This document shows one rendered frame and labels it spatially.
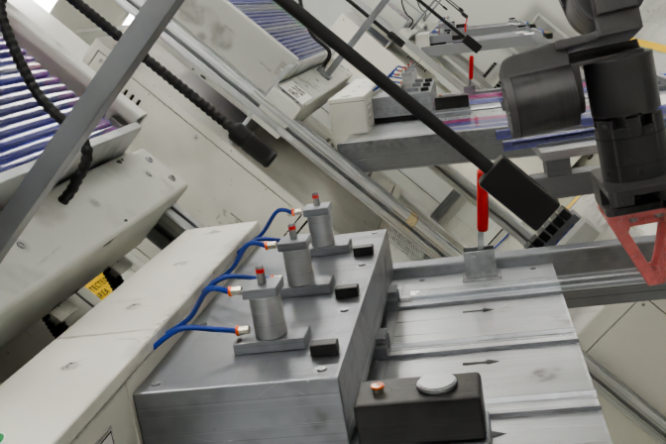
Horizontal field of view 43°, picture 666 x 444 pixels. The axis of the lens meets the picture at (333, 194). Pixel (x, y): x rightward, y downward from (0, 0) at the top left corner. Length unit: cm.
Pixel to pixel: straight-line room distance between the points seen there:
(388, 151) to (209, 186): 37
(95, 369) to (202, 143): 117
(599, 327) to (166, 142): 93
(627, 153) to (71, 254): 46
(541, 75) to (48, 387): 45
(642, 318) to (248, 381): 128
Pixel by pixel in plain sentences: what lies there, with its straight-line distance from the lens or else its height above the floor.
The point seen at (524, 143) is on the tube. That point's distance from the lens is 99.
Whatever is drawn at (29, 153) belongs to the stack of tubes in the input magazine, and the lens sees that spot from 73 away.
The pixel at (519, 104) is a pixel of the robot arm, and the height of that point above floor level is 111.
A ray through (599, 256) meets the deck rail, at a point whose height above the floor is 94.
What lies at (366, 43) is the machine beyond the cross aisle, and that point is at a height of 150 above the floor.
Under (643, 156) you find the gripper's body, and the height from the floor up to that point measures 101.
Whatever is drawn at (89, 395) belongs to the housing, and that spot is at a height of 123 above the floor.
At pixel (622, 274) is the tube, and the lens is 79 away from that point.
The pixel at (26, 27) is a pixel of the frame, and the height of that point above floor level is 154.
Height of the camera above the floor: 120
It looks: 1 degrees down
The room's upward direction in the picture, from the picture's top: 51 degrees counter-clockwise
